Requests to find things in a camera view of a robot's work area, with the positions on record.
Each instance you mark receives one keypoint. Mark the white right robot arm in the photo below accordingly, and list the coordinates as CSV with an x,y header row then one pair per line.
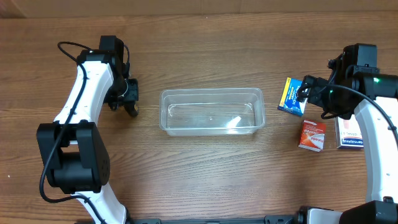
x,y
372,99

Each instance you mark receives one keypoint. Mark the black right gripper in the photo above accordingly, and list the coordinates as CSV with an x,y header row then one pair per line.
x,y
310,90

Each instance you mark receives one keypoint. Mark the clear plastic container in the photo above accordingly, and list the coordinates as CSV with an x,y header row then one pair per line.
x,y
211,111

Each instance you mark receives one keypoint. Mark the white blue plaster box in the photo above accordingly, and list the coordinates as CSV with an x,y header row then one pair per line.
x,y
347,133

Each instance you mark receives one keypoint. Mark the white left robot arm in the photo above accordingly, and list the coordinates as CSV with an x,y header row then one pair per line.
x,y
76,161

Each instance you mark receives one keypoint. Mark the red white medicine box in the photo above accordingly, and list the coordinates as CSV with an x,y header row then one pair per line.
x,y
312,136

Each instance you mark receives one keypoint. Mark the black tube white cap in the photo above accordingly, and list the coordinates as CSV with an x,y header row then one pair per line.
x,y
132,109

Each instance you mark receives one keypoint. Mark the blue yellow medicine box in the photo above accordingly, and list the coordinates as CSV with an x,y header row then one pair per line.
x,y
289,101

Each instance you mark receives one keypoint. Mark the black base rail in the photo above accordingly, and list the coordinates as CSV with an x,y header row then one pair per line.
x,y
268,219

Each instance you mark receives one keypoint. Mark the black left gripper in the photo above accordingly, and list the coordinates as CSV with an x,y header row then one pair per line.
x,y
131,94

